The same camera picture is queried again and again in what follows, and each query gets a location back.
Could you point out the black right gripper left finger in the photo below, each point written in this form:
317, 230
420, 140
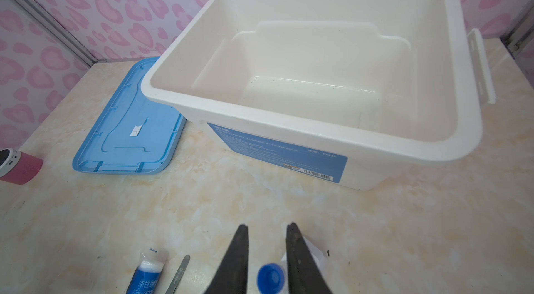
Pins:
232, 274

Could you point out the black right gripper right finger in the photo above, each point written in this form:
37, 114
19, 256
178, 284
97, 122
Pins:
304, 275

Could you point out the white test tube rack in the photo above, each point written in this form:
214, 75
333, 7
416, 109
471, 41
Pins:
318, 255

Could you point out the metal tweezers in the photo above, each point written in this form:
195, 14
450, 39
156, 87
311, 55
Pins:
178, 275

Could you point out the white blue wrapped roll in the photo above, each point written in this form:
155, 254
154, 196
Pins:
148, 271

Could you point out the blue plastic box lid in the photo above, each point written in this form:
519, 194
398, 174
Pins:
132, 135

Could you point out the white plastic storage box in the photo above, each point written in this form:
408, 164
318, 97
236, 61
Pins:
347, 91

